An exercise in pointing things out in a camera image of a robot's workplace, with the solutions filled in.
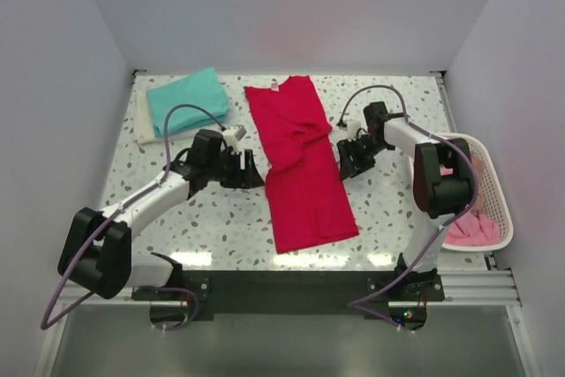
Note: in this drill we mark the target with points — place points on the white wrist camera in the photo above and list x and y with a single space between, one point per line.
232 135
352 128

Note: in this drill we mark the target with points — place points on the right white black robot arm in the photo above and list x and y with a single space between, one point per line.
444 182

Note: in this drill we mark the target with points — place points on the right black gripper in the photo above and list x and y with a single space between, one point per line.
347 167

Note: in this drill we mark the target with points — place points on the folded teal t shirt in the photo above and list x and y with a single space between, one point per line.
202 89

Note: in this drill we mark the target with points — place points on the red t shirt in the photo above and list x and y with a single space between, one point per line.
307 200

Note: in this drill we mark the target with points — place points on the pink t shirt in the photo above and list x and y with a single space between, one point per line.
474 229

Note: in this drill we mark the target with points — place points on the aluminium frame rail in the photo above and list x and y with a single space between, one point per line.
462 287

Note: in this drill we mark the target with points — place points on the white plastic laundry basket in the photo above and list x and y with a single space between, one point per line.
495 207

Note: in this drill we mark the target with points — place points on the folded cream t shirt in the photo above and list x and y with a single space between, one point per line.
143 130

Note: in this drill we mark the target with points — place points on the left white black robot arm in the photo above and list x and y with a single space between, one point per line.
97 253

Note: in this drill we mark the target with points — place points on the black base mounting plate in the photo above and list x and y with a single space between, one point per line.
202 295

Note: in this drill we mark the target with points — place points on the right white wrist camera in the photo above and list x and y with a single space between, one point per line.
352 128

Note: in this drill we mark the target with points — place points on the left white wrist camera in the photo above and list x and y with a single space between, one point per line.
232 135

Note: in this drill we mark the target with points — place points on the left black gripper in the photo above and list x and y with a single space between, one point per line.
243 178

